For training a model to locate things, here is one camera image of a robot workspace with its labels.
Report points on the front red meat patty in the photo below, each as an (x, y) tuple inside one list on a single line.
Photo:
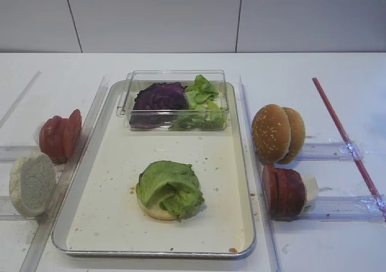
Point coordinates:
[(270, 188)]

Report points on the front sesame bun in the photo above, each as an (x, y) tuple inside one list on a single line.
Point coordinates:
[(271, 133)]

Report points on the clear holder lower right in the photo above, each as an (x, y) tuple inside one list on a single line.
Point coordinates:
[(357, 208)]

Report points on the white cheese block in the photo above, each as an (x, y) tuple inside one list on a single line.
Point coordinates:
[(311, 188)]

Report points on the clear holder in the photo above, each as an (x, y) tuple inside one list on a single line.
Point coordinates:
[(332, 151), (357, 208)]

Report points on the rear dark meat patty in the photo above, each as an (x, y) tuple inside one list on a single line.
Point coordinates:
[(296, 193)]

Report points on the rear sesame bun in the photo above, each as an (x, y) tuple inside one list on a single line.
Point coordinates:
[(298, 134)]

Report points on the green lettuce in container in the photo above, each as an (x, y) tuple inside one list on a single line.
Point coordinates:
[(202, 111)]

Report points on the clear plastic container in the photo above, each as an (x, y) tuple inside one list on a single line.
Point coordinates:
[(139, 80)]

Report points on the bottom bun on tray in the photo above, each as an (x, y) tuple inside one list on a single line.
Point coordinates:
[(155, 210)]

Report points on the rear tomato slice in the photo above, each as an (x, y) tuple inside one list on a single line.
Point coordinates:
[(74, 128)]

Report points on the green lettuce leaf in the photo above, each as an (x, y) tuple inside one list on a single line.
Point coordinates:
[(175, 181)]

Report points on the purple cabbage leaves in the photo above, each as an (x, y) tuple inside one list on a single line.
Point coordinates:
[(159, 96)]

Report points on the white bread slice upright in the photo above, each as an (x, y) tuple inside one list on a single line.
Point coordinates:
[(32, 180)]

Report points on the clear rail right of tray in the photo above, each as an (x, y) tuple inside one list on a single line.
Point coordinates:
[(275, 263)]

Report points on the red plastic rail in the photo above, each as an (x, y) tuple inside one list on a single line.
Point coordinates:
[(348, 139)]

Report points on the metal baking tray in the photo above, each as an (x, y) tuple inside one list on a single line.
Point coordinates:
[(101, 216)]

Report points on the clear holder upper right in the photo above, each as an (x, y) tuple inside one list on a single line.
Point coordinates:
[(332, 151)]

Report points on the front tomato slice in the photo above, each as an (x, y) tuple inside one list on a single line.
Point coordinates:
[(51, 138)]

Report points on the middle red meat patty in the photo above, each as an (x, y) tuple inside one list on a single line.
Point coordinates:
[(282, 192)]

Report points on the red meat patty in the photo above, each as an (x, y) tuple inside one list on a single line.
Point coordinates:
[(282, 192), (270, 188)]

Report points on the middle tomato slice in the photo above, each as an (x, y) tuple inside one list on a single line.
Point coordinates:
[(64, 144)]

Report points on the tomato slice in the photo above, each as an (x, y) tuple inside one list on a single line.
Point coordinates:
[(51, 138), (74, 128), (64, 144)]

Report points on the sesame bun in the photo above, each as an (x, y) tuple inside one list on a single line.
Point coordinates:
[(298, 134), (271, 133)]

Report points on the clear rail far left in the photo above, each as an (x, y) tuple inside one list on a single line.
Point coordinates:
[(19, 98)]

